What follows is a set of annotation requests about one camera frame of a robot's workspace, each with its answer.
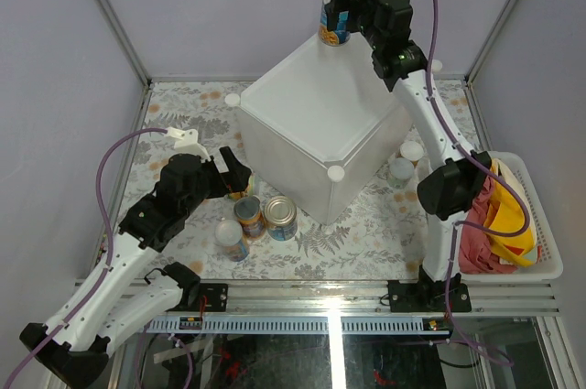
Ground white cube counter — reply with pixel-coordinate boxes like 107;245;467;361
235;35;413;225

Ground clear lid green jar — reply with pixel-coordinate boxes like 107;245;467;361
387;157;415;189

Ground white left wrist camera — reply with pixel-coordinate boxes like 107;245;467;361
165;127;211;161

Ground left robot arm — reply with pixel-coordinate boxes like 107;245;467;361
19;146;251;388

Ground white lid yellow jar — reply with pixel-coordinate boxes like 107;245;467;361
399;141;425;167

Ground yellow cloth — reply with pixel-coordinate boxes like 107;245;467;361
483;182;539;267

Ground white slotted cable duct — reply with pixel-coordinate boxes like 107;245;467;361
148;315;450;336

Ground white lid orange can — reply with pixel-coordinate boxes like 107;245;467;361
214;220;249;262

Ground blue soup can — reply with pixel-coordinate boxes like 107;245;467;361
319;0;353;47
264;196;298;242

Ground aluminium front rail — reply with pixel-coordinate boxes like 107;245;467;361
72;279;562;317

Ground white plastic basket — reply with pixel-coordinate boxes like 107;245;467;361
461;150;563;284

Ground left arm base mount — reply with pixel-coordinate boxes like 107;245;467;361
170;283;229;313

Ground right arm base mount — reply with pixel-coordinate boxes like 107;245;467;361
387;274;472;313

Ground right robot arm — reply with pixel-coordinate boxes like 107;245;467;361
324;0;491;311

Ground pink cloth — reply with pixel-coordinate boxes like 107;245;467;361
458;177;517;275

